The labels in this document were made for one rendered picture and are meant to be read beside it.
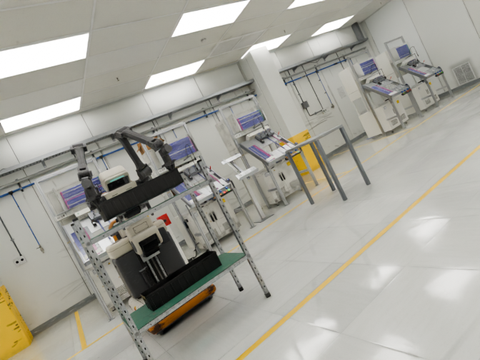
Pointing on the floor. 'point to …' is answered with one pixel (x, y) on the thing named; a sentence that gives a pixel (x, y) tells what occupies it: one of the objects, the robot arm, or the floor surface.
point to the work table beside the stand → (326, 162)
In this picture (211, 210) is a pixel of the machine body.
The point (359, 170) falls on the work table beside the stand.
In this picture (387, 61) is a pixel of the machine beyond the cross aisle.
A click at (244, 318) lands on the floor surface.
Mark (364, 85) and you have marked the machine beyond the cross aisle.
